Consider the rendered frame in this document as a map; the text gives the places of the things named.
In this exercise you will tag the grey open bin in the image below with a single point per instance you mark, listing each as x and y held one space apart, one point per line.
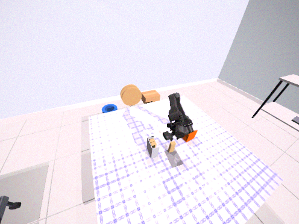
152 152

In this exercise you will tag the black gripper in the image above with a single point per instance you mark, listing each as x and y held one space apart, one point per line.
169 136

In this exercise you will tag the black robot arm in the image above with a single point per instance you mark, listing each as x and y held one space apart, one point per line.
177 114

